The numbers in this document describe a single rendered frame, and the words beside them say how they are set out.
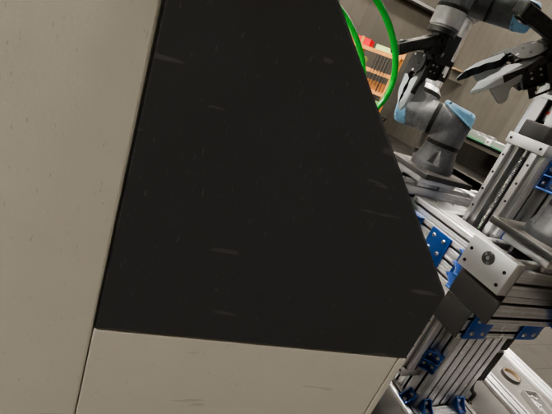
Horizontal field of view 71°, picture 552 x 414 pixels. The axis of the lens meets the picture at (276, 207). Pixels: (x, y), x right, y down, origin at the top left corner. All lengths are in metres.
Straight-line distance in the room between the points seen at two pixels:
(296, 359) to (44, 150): 0.52
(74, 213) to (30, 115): 0.13
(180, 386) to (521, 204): 1.09
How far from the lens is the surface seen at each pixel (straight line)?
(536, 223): 1.19
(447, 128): 1.46
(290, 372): 0.78
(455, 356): 1.61
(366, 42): 9.52
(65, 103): 0.50
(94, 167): 0.52
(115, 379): 0.74
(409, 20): 11.47
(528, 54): 0.89
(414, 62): 1.12
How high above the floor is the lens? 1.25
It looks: 22 degrees down
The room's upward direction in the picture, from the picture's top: 21 degrees clockwise
